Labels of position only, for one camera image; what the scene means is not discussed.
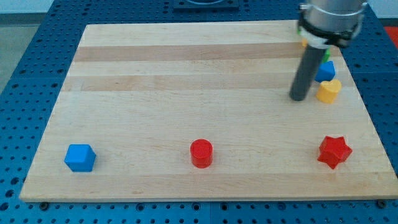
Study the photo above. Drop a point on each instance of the blue cube block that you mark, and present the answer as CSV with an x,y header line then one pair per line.
x,y
80,158

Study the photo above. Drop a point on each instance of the green block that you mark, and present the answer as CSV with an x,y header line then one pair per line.
x,y
326,56

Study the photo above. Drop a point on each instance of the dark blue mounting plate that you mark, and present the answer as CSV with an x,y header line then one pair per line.
x,y
204,4

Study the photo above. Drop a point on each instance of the blue pentagon block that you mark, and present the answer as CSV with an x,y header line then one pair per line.
x,y
326,72

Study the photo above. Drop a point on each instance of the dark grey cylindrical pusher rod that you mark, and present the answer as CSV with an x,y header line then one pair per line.
x,y
306,72

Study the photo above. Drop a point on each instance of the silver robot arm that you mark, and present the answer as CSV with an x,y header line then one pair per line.
x,y
324,23

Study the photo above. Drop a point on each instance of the wooden board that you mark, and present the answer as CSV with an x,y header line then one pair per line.
x,y
140,94

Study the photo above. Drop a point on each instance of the yellow heart block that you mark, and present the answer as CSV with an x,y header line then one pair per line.
x,y
328,91

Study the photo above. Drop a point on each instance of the red cylinder block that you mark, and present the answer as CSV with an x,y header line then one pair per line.
x,y
201,151

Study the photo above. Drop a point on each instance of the red star block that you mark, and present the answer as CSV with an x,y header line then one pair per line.
x,y
334,151

